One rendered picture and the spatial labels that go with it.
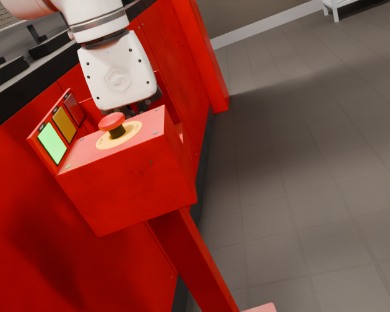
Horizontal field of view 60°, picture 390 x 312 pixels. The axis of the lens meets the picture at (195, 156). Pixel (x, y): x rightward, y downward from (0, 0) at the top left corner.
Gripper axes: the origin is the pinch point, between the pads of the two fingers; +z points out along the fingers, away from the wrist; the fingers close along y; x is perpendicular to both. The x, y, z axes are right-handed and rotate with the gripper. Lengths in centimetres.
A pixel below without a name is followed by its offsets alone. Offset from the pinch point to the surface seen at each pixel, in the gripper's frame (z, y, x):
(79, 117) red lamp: -4.4, -9.6, 0.7
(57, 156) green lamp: -4.4, -9.5, -12.8
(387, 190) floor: 69, 66, 42
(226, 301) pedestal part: 39.4, 4.3, -8.1
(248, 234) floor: 73, 13, 44
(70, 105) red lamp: -7.1, -9.8, 0.1
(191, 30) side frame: 15, 15, 165
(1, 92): -10.9, -24.0, 8.6
